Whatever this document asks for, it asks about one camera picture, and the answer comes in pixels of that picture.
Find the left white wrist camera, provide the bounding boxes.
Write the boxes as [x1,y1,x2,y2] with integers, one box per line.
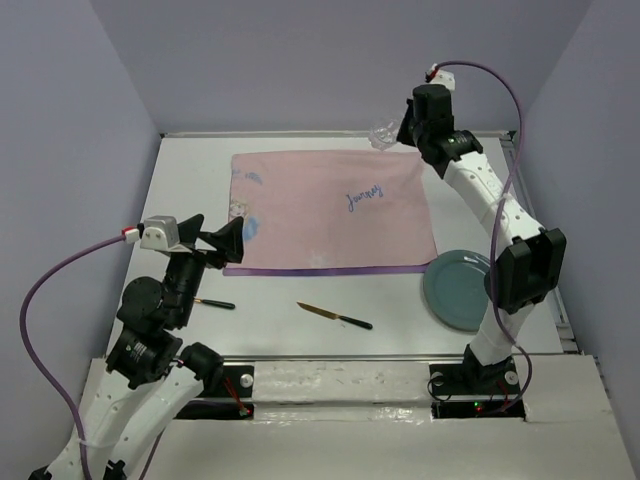
[140,215,180,252]

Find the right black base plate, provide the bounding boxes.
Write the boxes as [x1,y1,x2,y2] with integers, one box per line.
[427,361,526,420]

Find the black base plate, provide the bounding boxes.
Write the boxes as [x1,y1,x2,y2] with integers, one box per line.
[427,361,526,420]
[175,363,255,421]

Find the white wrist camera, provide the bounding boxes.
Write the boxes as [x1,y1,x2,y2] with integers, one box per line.
[140,215,180,252]
[425,65,456,92]

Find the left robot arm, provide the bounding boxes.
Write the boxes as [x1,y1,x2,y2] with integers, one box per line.
[19,214,251,479]

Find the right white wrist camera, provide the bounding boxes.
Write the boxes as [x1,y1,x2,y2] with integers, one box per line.
[425,65,456,92]

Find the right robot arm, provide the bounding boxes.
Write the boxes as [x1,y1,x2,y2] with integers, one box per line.
[397,84,567,395]

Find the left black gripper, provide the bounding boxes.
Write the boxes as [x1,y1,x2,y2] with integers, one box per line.
[166,212,245,324]

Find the teal ceramic plate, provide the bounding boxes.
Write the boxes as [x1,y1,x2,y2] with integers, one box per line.
[422,250,490,334]

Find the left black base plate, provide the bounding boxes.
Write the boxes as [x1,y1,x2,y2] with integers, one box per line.
[175,363,255,421]

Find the gold fork black handle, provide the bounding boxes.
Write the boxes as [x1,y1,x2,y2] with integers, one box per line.
[194,298,236,310]

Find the clear drinking glass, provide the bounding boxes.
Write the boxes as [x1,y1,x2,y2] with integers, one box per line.
[368,118,401,151]

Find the pink cloth placemat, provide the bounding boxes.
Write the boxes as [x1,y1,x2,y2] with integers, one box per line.
[224,150,437,276]

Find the gold knife black handle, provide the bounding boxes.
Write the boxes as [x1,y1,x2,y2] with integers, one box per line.
[297,302,373,330]

